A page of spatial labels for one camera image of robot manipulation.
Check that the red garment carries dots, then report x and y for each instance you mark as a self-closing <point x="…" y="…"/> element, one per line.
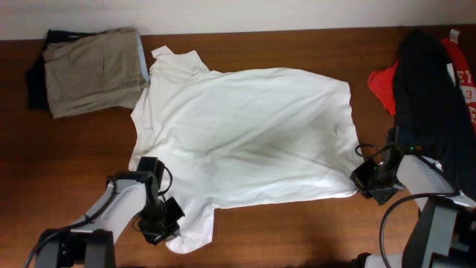
<point x="381" y="82"/>

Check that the white robot print t-shirt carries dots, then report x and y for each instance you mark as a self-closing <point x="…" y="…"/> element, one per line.
<point x="243" y="138"/>

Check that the folded khaki trousers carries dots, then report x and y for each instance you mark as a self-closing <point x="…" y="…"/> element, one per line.
<point x="93" y="73"/>

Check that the black garment in pile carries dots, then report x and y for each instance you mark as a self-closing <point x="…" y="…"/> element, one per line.
<point x="431" y="110"/>

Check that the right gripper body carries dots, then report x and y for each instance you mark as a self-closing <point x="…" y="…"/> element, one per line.
<point x="372" y="181"/>

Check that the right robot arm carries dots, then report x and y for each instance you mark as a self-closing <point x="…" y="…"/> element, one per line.
<point x="444" y="235"/>

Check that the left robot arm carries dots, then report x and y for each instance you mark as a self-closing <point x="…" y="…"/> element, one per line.
<point x="90" y="240"/>

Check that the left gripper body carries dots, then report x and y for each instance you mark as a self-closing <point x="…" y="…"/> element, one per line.
<point x="160" y="218"/>

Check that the folded light blue garment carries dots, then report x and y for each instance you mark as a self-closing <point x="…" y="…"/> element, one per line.
<point x="142" y="59"/>

